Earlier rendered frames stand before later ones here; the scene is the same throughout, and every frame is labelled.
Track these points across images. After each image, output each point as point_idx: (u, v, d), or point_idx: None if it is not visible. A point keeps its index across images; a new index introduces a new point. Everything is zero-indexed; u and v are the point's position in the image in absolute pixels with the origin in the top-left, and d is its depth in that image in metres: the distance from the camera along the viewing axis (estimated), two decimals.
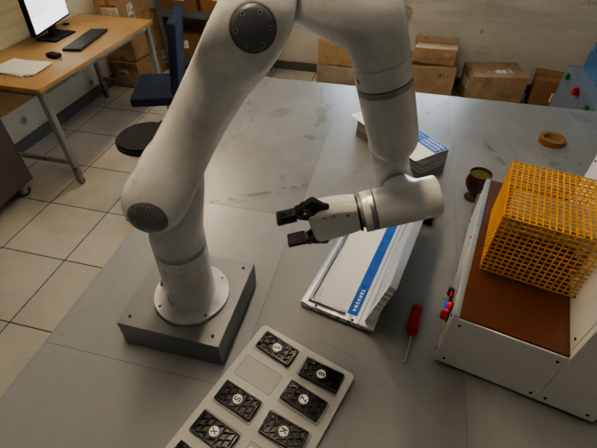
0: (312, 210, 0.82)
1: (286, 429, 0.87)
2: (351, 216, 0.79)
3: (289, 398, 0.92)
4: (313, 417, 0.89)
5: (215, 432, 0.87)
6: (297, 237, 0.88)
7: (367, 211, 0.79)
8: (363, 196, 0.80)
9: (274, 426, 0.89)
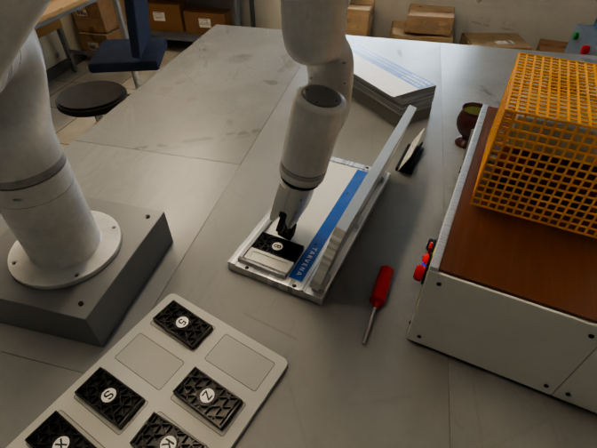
0: None
1: (172, 442, 0.57)
2: (303, 196, 0.72)
3: (186, 394, 0.62)
4: (216, 422, 0.59)
5: (62, 445, 0.57)
6: None
7: (305, 185, 0.70)
8: (287, 178, 0.70)
9: (157, 436, 0.58)
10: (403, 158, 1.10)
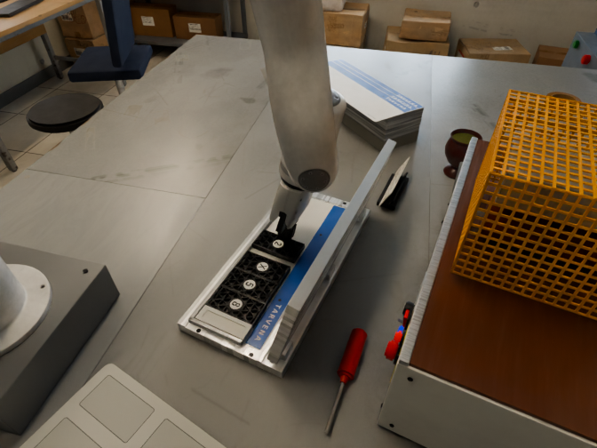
0: None
1: None
2: (302, 196, 0.72)
3: None
4: None
5: (264, 267, 0.79)
6: None
7: None
8: (287, 178, 0.70)
9: None
10: (386, 191, 1.00)
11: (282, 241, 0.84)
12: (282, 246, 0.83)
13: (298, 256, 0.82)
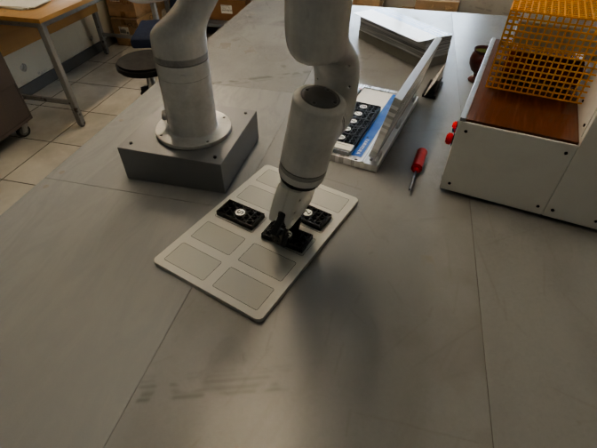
0: None
1: (290, 233, 0.86)
2: (301, 196, 0.72)
3: None
4: (316, 224, 0.88)
5: (354, 121, 1.18)
6: None
7: (304, 185, 0.70)
8: (285, 178, 0.70)
9: None
10: (427, 88, 1.39)
11: (360, 112, 1.22)
12: (362, 115, 1.21)
13: (372, 120, 1.20)
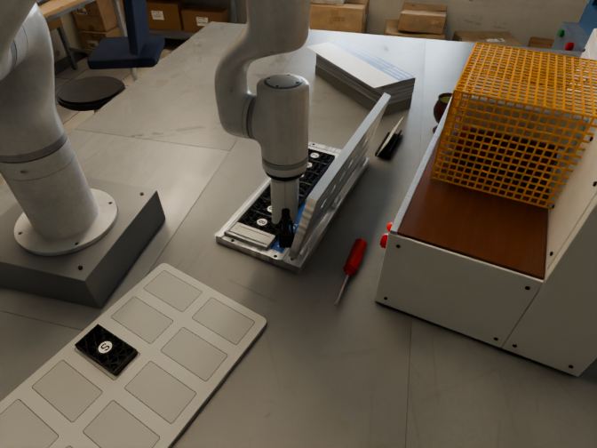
0: (281, 216, 0.79)
1: (310, 164, 1.07)
2: (298, 185, 0.74)
3: None
4: (324, 163, 1.07)
5: None
6: None
7: (297, 172, 0.71)
8: (278, 173, 0.71)
9: None
10: (382, 145, 1.18)
11: None
12: None
13: (307, 195, 0.99)
